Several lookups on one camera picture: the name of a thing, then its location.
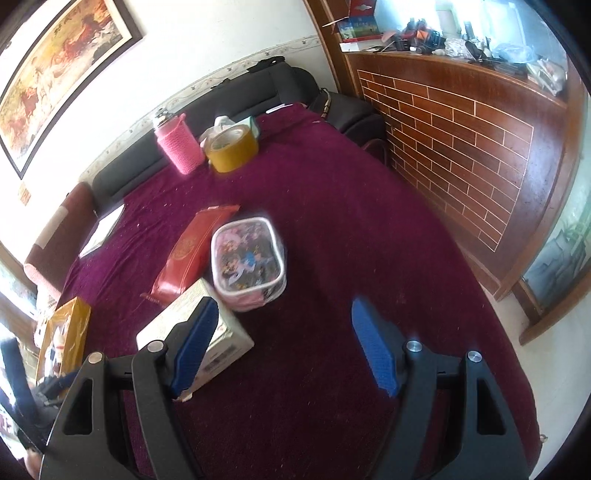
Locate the black sofa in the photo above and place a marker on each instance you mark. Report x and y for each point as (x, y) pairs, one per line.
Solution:
(286, 83)

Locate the white paper notebook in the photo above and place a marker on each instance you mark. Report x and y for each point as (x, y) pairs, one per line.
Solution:
(104, 228)

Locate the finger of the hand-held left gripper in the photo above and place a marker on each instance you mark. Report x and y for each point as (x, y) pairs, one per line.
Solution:
(53, 390)

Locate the brick-pattern wooden panel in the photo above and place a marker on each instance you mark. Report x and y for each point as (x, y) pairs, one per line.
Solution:
(461, 138)

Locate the brown armchair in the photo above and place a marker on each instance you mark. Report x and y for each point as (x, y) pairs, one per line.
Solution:
(60, 230)

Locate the clear cartoon-print pouch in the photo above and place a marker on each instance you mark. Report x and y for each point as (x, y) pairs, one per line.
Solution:
(249, 263)

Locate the assorted small clutter pile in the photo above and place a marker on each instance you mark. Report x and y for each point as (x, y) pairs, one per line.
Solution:
(461, 37)

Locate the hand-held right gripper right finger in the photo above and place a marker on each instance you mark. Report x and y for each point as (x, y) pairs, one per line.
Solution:
(374, 346)

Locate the small teal box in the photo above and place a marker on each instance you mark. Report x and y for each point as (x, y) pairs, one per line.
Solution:
(254, 127)

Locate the yellow-taped cardboard box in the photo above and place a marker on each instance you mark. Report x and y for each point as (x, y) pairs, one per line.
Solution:
(74, 323)

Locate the pink knit-covered bottle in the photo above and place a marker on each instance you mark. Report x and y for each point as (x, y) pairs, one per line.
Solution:
(180, 143)

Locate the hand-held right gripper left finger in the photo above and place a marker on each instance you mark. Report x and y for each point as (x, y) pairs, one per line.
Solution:
(194, 346)

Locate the person's left forearm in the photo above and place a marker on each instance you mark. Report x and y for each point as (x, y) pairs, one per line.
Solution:
(33, 464)

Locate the maroon velvet tablecloth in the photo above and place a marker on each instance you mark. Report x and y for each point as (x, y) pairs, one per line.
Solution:
(346, 221)

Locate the yellow tape roll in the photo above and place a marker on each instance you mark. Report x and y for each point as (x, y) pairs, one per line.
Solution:
(231, 157)

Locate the small orange wall plaque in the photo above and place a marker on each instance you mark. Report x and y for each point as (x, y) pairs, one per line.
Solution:
(24, 194)

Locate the framed horse painting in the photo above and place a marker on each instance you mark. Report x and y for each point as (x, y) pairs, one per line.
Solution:
(60, 74)

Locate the beige printed carton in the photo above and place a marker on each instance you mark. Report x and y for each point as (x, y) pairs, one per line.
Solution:
(221, 332)

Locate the brown wooden post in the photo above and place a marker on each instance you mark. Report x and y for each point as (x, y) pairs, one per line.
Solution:
(332, 46)

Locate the framed landscape picture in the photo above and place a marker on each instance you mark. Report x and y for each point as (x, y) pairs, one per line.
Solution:
(554, 267)

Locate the red packet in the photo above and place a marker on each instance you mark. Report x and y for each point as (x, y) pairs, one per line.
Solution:
(184, 258)

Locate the black bag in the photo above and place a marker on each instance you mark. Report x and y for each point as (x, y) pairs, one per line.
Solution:
(351, 115)

